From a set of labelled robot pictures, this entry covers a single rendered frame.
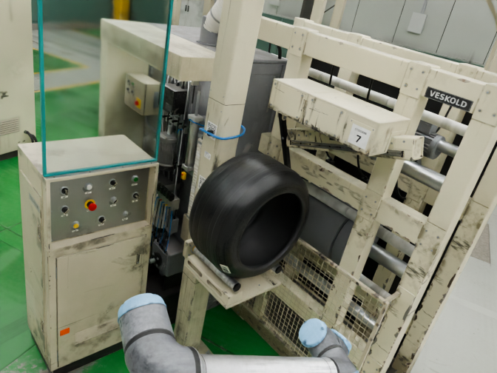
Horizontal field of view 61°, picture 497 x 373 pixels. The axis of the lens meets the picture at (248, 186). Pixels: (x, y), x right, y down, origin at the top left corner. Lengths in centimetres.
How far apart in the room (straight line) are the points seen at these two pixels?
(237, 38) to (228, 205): 70
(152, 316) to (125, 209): 132
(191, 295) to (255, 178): 97
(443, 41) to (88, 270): 957
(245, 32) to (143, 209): 107
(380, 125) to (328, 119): 24
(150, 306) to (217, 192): 86
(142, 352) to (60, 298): 144
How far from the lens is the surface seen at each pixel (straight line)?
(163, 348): 99
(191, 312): 260
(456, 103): 194
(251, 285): 222
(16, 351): 299
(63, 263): 226
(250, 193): 176
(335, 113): 185
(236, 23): 189
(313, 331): 137
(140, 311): 105
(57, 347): 266
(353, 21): 1109
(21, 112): 508
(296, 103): 198
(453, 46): 1081
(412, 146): 183
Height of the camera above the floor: 219
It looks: 26 degrees down
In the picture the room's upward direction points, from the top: 12 degrees clockwise
